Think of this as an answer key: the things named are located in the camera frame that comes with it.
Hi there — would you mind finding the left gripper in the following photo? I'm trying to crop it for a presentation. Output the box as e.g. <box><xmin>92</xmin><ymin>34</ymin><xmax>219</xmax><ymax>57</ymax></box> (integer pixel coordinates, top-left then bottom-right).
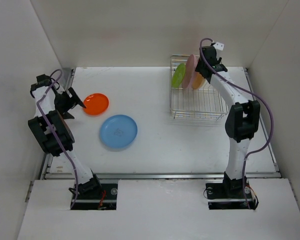
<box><xmin>54</xmin><ymin>87</ymin><xmax>85</xmax><ymax>119</ymax></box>

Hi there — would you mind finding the blue plate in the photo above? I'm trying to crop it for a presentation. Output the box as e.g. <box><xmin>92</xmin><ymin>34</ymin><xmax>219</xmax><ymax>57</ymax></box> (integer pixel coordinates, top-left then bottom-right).
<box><xmin>99</xmin><ymin>114</ymin><xmax>138</xmax><ymax>149</ymax></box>

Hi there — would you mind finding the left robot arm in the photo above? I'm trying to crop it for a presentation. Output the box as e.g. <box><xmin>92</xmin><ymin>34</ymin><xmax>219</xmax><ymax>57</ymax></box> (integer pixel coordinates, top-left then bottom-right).
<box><xmin>28</xmin><ymin>74</ymin><xmax>104</xmax><ymax>199</ymax></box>

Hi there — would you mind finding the red-orange plate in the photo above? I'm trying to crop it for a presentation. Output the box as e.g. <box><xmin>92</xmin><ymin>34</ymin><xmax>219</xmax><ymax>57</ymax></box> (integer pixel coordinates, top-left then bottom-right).
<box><xmin>83</xmin><ymin>93</ymin><xmax>110</xmax><ymax>116</ymax></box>

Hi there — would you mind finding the yellow-orange plate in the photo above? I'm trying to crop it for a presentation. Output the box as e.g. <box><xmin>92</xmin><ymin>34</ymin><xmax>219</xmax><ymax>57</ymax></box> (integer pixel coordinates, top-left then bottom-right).
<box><xmin>191</xmin><ymin>72</ymin><xmax>206</xmax><ymax>90</ymax></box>

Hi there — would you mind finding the metal wire dish rack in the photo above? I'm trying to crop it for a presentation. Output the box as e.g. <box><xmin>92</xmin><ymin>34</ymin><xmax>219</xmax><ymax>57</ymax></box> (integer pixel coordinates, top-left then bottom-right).
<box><xmin>169</xmin><ymin>54</ymin><xmax>230</xmax><ymax>120</ymax></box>

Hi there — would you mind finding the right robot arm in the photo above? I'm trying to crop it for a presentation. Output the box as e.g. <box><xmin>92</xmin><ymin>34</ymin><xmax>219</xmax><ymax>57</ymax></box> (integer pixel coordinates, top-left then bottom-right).
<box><xmin>195</xmin><ymin>43</ymin><xmax>261</xmax><ymax>199</ymax></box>

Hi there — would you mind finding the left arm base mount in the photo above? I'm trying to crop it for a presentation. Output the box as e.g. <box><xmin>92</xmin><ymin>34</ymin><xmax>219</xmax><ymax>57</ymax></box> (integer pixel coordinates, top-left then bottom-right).
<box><xmin>69</xmin><ymin>183</ymin><xmax>118</xmax><ymax>211</ymax></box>

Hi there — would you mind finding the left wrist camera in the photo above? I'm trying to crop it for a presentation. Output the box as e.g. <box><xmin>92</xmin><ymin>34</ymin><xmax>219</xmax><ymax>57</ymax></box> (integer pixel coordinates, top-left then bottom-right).
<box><xmin>30</xmin><ymin>74</ymin><xmax>52</xmax><ymax>92</ymax></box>

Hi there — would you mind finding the aluminium rail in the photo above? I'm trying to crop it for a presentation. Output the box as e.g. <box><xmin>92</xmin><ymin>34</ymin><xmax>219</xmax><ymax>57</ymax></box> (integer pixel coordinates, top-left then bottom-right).
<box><xmin>24</xmin><ymin>171</ymin><xmax>282</xmax><ymax>201</ymax></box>

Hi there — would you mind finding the green plate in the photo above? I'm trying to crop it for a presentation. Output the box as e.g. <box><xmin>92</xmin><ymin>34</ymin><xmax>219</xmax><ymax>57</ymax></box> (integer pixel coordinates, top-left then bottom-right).
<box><xmin>171</xmin><ymin>63</ymin><xmax>186</xmax><ymax>88</ymax></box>

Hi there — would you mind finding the pink plate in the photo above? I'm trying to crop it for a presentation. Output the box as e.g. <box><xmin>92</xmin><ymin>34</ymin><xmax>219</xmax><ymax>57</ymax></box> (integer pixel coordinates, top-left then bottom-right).
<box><xmin>181</xmin><ymin>54</ymin><xmax>198</xmax><ymax>89</ymax></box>

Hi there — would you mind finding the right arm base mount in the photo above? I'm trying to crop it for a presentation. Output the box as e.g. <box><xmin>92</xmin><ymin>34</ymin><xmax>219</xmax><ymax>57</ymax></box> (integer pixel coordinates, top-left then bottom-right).
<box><xmin>204</xmin><ymin>182</ymin><xmax>259</xmax><ymax>210</ymax></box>

